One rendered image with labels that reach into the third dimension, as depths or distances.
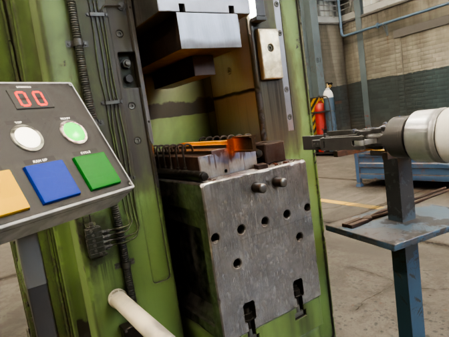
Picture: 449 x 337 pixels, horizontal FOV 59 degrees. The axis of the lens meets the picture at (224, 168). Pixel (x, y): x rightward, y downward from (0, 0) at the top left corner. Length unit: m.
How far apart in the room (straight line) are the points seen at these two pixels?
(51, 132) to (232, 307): 0.66
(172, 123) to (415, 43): 8.36
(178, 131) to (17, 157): 0.93
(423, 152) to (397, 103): 9.13
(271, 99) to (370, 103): 8.87
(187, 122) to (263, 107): 0.36
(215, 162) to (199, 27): 0.37
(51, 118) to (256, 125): 0.78
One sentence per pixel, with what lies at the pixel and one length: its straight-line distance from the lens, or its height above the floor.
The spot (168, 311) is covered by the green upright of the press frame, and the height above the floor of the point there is 0.52.
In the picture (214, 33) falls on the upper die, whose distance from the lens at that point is 1.17.
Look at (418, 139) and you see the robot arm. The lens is 0.71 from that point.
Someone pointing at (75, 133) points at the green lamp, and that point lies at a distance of 0.85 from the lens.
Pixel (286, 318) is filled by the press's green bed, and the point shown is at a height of 0.45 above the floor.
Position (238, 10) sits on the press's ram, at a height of 1.37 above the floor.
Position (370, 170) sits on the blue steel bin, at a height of 0.21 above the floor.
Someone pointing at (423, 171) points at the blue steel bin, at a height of 0.20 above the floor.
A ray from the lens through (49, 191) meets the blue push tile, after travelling 0.74.
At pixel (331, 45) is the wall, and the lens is 10.43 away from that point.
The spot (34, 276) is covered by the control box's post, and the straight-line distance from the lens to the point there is 0.89.
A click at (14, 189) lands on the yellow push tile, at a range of 0.72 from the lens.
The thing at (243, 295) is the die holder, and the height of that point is 0.58.
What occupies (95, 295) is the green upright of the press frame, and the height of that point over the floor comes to 0.65.
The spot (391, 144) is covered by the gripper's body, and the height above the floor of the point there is 0.99.
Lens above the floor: 1.08
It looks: 7 degrees down
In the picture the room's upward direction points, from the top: 8 degrees counter-clockwise
